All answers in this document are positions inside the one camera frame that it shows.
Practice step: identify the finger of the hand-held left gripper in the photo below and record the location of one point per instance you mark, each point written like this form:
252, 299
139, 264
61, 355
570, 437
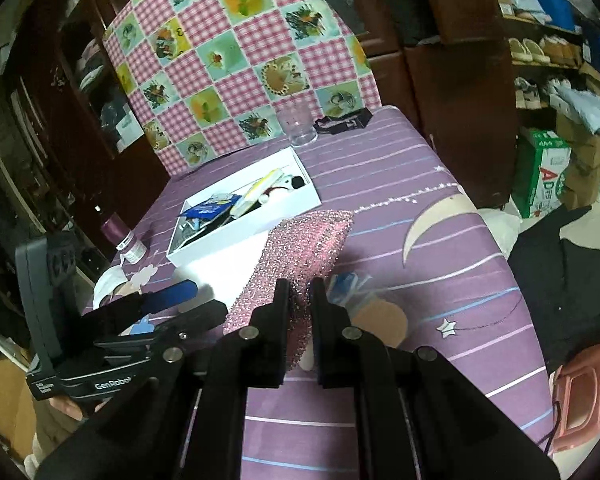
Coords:
172, 294
200, 316

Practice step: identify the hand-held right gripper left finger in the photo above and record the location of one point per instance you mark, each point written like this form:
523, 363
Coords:
280, 320

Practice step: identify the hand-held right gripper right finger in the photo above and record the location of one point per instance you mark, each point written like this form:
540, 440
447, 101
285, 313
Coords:
322, 330

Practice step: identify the white cardboard box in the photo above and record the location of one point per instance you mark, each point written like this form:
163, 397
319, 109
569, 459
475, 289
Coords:
215, 247

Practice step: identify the pink glitter sponge cloth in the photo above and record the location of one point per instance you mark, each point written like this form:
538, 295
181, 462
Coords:
300, 250

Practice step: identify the person's left hand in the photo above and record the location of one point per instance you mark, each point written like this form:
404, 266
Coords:
72, 406

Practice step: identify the white crumpled paper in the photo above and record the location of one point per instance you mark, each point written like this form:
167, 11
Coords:
111, 282

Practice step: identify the grey plaid pouch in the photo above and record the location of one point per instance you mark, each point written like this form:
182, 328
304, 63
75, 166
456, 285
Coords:
195, 235

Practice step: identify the purple bottle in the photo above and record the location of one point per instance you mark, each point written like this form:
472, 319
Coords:
117, 230

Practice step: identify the dark blue packet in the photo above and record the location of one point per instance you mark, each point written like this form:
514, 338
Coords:
207, 208

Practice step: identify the yellow white tube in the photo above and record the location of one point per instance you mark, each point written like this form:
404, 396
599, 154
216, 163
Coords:
257, 192

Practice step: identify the purple striped tablecloth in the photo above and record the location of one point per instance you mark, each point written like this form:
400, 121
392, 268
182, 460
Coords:
390, 185

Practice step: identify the dark wooden cabinet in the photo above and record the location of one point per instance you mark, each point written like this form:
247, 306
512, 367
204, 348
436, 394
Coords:
55, 110

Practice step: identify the clear glass cup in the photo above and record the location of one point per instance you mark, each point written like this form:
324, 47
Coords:
296, 127

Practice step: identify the white plastic bag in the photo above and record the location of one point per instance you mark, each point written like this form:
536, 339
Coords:
501, 230

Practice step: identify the pink checked patchwork chair cover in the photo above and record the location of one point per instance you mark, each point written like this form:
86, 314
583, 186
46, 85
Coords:
220, 60

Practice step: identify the black cloth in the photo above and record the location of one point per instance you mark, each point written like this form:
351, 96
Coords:
565, 285

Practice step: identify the brown wooden wardrobe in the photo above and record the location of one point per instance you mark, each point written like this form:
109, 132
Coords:
460, 110

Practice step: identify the pink plastic stool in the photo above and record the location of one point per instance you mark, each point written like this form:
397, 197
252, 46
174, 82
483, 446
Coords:
580, 390

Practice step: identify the green white carton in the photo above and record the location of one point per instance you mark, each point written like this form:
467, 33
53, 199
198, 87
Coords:
540, 175

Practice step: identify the white sneaker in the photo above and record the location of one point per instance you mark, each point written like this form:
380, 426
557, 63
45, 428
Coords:
530, 94

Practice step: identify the brown cardboard box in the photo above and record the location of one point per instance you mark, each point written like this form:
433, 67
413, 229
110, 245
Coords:
587, 160

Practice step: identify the beige slipper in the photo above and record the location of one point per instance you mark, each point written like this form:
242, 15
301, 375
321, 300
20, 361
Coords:
519, 50
537, 51

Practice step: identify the wooden shoe shelf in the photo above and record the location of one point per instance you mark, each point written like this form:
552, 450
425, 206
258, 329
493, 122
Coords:
532, 21

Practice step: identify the blue bag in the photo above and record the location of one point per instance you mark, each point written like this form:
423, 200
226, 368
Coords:
557, 10

